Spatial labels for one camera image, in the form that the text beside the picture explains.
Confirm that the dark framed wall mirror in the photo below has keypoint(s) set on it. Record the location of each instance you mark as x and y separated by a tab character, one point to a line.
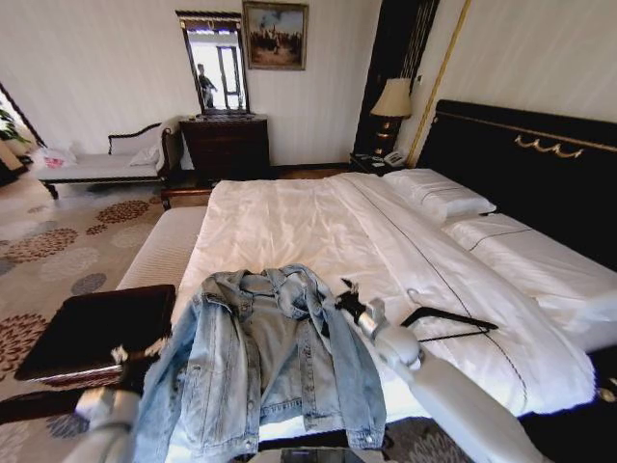
217	29

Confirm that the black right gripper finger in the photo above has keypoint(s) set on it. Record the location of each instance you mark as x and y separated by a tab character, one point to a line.
334	306
349	286

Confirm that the dark wooden bed frame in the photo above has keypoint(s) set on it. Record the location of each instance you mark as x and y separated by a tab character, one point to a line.
578	415

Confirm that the black headboard with gold trim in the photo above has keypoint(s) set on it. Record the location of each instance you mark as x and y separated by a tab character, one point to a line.
530	183

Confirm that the white bed duvet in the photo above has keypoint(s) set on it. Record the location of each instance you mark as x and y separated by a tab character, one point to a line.
308	226

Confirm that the dark nightstand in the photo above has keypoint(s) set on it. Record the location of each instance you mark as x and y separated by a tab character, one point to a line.
368	164

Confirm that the large white pillow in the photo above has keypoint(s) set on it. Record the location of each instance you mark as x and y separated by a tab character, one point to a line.
540	260

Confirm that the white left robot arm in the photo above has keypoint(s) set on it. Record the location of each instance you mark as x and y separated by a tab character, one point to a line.
103	419

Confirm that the gold wall trim strip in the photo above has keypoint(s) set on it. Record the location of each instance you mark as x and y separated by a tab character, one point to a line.
446	53

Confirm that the small white pillow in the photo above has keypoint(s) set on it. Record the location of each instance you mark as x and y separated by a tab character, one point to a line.
441	195

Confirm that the white and pink plastic bag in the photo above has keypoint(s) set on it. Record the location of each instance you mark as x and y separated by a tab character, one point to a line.
57	158

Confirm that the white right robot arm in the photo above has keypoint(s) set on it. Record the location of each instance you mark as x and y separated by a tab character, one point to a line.
448	390

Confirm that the green potted plant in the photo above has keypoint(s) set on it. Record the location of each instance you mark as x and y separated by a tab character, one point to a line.
8	128

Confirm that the dark wooden dresser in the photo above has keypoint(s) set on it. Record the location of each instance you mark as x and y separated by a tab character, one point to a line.
224	147

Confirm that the person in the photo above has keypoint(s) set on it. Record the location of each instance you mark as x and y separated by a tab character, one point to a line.
206	84

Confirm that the white chaise cushion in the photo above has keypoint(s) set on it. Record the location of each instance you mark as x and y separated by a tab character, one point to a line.
145	155

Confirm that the black wall panel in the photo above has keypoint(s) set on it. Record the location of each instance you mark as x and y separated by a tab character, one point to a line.
390	43

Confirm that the black clothes hanger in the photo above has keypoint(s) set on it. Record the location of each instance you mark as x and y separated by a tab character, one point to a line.
458	318

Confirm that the white upholstered bench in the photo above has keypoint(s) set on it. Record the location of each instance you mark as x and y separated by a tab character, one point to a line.
161	246

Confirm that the gold framed painting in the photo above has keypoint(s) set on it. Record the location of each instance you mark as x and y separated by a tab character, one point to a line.
276	36

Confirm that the light blue denim jacket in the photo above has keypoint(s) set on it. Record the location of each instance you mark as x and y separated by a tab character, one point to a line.
289	347

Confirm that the table lamp with cream shade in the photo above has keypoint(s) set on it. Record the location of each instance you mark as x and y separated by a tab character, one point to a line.
391	99

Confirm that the white chaise longue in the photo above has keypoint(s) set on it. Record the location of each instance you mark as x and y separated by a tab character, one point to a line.
96	169

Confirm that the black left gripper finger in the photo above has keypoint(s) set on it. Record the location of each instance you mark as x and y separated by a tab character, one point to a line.
140	350

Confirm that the white desk telephone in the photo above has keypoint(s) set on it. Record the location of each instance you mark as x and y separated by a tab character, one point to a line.
394	157

